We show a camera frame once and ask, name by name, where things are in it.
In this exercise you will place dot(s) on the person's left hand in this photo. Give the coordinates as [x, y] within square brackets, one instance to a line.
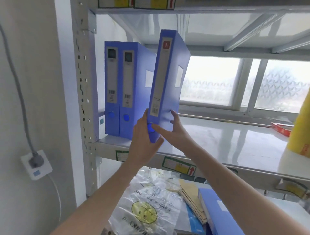
[140, 140]

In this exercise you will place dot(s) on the person's right hand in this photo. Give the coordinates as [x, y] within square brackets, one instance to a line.
[178, 138]

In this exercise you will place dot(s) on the person's left thumb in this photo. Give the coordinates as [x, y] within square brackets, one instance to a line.
[158, 145]

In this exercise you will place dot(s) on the person's right thumb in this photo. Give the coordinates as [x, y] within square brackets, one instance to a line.
[162, 130]

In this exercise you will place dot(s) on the blue file box red label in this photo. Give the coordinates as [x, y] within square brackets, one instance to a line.
[167, 82]

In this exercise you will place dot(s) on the person's left forearm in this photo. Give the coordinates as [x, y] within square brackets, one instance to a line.
[101, 201]

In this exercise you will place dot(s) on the person's right forearm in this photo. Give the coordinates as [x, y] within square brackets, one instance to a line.
[230, 193]

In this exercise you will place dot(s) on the shelf sticker with red arrow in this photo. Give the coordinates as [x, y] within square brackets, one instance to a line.
[179, 166]

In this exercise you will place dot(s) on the green edged shelf sticker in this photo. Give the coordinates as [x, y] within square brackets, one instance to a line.
[121, 156]

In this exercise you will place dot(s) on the brown paper envelopes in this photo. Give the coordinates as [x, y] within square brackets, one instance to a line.
[191, 196]

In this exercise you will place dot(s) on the small blue sticker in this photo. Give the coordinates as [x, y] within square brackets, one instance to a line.
[102, 120]

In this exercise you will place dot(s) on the clear smiley plastic bag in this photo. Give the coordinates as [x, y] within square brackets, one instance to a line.
[145, 208]

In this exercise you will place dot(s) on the blue file box grey label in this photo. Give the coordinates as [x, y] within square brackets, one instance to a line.
[135, 72]
[112, 84]

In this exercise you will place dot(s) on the frosted window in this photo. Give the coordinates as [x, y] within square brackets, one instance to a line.
[210, 82]

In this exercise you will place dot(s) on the blue file box lying flat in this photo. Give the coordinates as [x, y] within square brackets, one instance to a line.
[215, 208]

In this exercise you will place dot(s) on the grey metal shelf rack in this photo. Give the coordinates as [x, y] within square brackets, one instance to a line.
[84, 72]

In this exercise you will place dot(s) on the red flat box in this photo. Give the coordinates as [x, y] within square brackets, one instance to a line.
[282, 128]

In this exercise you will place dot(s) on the cardboard box red arrow label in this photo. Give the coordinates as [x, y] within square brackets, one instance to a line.
[155, 3]

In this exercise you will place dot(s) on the cardboard box yellow label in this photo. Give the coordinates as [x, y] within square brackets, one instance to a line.
[116, 3]

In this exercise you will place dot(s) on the yellow roll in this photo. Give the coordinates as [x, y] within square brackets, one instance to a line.
[300, 130]

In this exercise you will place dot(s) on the curled shelf sticker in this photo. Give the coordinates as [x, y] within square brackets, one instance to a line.
[290, 187]

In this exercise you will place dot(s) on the white wall socket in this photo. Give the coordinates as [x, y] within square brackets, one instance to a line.
[41, 170]

